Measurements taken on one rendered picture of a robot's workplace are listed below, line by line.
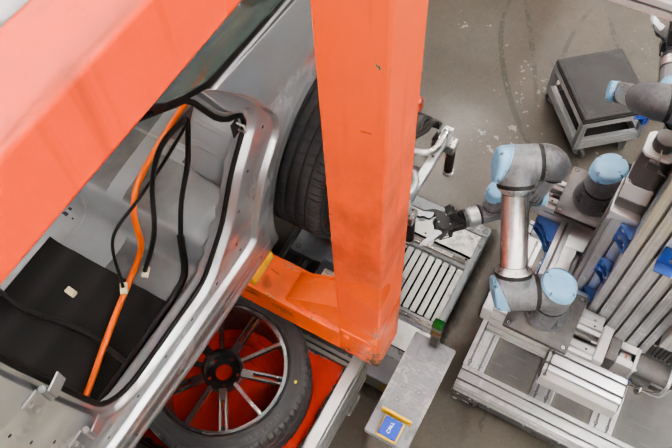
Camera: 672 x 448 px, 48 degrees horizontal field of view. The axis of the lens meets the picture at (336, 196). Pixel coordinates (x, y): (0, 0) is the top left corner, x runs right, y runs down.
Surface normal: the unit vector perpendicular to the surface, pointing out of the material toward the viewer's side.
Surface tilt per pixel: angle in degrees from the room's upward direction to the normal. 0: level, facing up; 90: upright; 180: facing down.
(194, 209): 7
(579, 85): 0
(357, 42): 90
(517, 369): 0
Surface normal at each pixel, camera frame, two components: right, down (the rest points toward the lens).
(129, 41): 0.87, 0.40
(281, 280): -0.04, -0.51
